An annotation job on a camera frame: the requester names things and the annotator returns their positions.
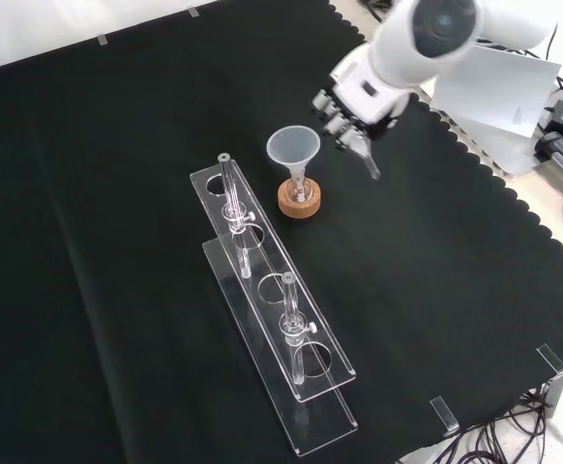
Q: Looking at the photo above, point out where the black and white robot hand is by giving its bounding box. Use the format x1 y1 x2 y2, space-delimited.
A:
310 43 411 154

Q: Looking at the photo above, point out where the black floor cable bundle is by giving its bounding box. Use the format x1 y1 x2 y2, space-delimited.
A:
397 381 563 464

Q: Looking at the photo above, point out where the clear acrylic funnel stand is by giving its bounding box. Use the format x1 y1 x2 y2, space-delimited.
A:
188 153 359 458

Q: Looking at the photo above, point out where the small round-bottom glass flask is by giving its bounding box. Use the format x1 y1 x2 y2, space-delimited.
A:
288 176 311 204

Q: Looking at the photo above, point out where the cork ring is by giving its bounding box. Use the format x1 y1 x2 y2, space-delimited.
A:
277 177 323 220

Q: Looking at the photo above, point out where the pale base board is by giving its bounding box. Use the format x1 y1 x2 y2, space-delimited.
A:
409 81 553 178

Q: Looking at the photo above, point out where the white card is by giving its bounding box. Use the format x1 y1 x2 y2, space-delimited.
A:
429 45 562 139

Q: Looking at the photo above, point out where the black bench cloth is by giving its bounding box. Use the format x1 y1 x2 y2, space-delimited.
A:
0 0 563 464

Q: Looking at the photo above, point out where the clear plastic funnel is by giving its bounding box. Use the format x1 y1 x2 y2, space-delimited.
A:
266 125 322 192

